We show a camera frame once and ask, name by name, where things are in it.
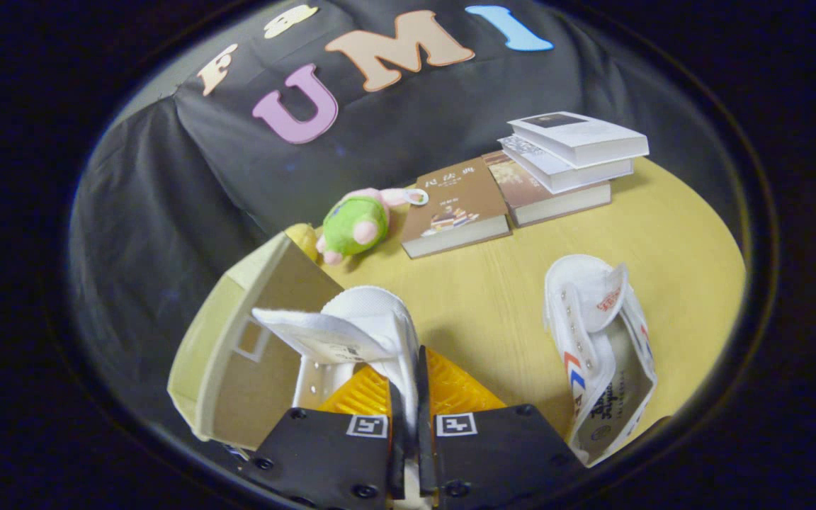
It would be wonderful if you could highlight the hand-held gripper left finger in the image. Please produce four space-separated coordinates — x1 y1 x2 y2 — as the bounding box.
242 365 407 510

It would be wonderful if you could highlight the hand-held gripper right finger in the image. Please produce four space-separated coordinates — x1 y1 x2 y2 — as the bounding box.
418 346 587 510

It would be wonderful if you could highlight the white canvas shoe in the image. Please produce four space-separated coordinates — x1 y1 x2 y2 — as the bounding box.
251 285 424 429
543 254 659 468

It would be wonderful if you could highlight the beige storage box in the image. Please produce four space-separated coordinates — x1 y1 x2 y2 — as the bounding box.
167 232 346 451

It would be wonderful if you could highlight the yellow round object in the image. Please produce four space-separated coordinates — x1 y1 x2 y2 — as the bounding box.
284 223 321 262

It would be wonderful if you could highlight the green and pink plush toy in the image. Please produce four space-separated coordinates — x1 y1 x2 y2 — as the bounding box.
315 187 429 267

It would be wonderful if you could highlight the brown photo cover book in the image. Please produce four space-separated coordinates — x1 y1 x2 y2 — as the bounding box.
482 149 613 228

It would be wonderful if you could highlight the white patterned cover book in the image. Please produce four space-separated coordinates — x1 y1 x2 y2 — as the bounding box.
498 134 636 195

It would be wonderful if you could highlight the black backdrop cloth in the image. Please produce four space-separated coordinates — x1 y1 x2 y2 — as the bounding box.
67 0 743 433

